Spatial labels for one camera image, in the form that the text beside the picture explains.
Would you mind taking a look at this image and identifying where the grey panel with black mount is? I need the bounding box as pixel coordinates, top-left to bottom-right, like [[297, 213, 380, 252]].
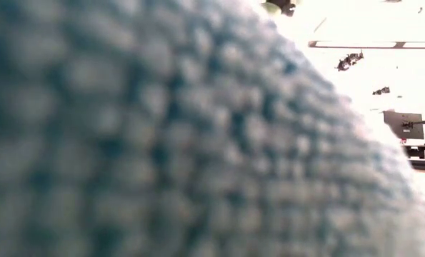
[[382, 110, 425, 141]]

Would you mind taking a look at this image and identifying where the blue microfiber cloth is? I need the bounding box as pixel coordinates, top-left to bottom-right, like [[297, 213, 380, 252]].
[[0, 0, 425, 257]]

